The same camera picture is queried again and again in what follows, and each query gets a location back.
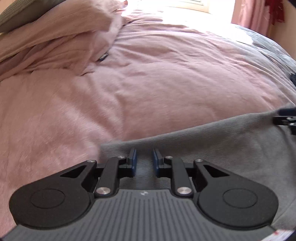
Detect red hanging garment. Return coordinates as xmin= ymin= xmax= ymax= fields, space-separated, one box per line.
xmin=265 ymin=0 xmax=286 ymax=25

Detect bed with pink sheet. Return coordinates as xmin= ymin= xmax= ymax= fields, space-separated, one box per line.
xmin=0 ymin=7 xmax=296 ymax=232

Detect grey blanket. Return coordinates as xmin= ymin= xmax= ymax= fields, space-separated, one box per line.
xmin=236 ymin=25 xmax=296 ymax=77

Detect window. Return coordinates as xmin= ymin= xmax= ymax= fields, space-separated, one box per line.
xmin=129 ymin=0 xmax=235 ymax=13

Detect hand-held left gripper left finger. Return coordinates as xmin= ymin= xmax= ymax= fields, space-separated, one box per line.
xmin=60 ymin=148 xmax=138 ymax=198

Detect pink curtain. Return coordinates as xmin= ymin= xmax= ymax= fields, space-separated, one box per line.
xmin=231 ymin=0 xmax=278 ymax=32

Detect pink pillow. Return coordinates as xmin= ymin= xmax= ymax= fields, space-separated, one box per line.
xmin=0 ymin=30 xmax=121 ymax=80
xmin=0 ymin=0 xmax=126 ymax=63

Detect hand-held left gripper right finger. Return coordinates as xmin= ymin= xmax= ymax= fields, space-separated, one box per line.
xmin=152 ymin=148 xmax=233 ymax=198

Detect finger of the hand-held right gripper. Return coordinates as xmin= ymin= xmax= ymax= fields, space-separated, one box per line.
xmin=273 ymin=108 xmax=296 ymax=136

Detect grey plaid pillow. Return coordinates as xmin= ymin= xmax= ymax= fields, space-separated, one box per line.
xmin=0 ymin=0 xmax=63 ymax=33

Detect grey sweater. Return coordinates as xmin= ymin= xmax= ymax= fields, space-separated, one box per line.
xmin=99 ymin=110 xmax=296 ymax=232

